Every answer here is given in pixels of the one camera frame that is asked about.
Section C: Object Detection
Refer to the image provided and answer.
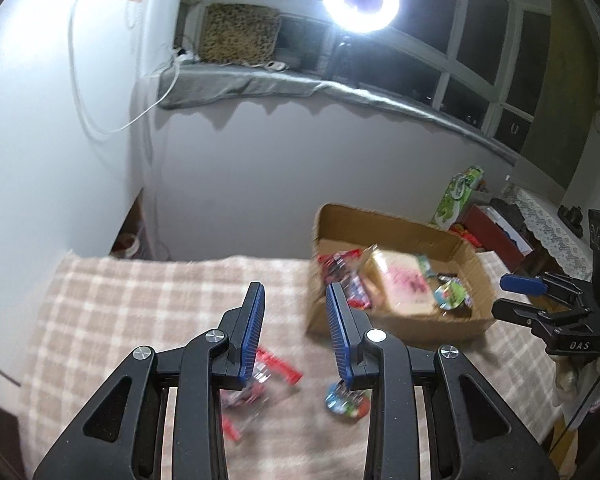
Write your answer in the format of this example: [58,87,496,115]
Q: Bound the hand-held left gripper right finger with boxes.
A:
[325,281,561,480]

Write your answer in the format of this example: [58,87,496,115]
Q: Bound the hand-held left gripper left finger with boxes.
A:
[32,281,267,480]

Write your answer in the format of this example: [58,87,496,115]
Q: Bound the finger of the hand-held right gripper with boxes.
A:
[499,271,593,307]
[492,297,600,342]

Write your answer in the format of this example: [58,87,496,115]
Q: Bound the red twist-wrapped dark candy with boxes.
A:
[220,345,303,443]
[319,250,363,286]

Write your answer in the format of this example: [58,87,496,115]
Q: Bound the orange jelly cup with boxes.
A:
[325,380,371,423]

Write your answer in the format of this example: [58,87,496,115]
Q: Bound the green nut packet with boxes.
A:
[432,280,475,311]

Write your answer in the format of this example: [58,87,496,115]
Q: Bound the cardboard box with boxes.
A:
[305,203,497,353]

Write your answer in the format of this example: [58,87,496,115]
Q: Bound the white lace cloth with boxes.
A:
[505,185,593,281]

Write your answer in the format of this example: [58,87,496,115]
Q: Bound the red box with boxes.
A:
[460,202,533,271]

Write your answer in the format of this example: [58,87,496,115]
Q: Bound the black case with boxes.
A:
[489,197,531,251]

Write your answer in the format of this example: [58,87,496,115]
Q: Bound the small dark figurine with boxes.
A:
[557,205,584,236]

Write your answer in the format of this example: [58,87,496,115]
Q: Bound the pink snack packet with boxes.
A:
[362,245,443,317]

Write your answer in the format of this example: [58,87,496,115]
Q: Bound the green tissue box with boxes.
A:
[430,166,485,228]

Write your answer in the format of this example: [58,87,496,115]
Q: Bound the beige checked tablecloth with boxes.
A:
[17,250,581,480]

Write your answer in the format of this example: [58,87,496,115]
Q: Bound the white bowl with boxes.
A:
[111,232,142,259]

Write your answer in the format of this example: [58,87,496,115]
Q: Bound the olive curtain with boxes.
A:
[520,0,600,191]

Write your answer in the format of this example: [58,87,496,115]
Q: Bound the grey windowsill cloth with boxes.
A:
[157,62,518,163]

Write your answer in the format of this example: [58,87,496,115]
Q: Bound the window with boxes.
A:
[180,0,556,156]

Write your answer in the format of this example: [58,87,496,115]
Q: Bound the black tripod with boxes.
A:
[325,32,362,86]

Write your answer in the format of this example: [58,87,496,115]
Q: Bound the leopard print cushion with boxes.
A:
[200,2,282,66]

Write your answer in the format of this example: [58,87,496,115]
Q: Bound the black cable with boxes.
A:
[550,355,600,461]

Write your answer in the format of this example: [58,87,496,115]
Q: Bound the white cable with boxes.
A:
[69,0,181,136]

